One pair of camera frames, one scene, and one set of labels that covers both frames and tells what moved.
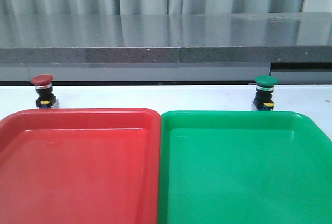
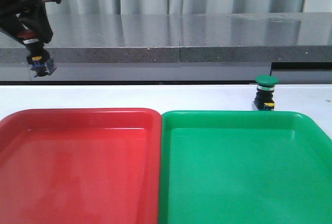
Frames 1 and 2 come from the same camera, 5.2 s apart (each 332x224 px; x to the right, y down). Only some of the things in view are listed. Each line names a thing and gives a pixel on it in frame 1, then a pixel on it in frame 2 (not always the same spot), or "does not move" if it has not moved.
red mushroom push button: x=45 y=98 to x=39 y=58
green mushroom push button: x=263 y=100 does not move
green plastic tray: x=244 y=167 does not move
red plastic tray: x=87 y=166 does not move
